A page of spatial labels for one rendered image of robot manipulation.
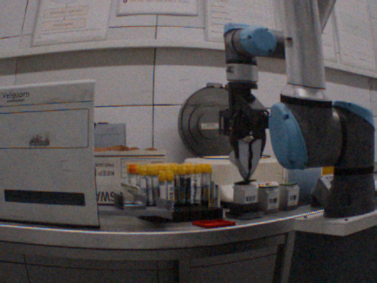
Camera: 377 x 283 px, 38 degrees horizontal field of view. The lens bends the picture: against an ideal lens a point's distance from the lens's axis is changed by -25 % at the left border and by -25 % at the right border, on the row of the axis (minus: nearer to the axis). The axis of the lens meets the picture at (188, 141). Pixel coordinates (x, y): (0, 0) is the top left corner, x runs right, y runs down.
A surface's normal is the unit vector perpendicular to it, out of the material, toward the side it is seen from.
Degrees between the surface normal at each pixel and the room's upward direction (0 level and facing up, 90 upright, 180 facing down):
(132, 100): 90
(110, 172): 90
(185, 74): 90
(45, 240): 90
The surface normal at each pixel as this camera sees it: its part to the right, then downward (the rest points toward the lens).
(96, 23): 0.46, 0.09
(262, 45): 0.26, 0.03
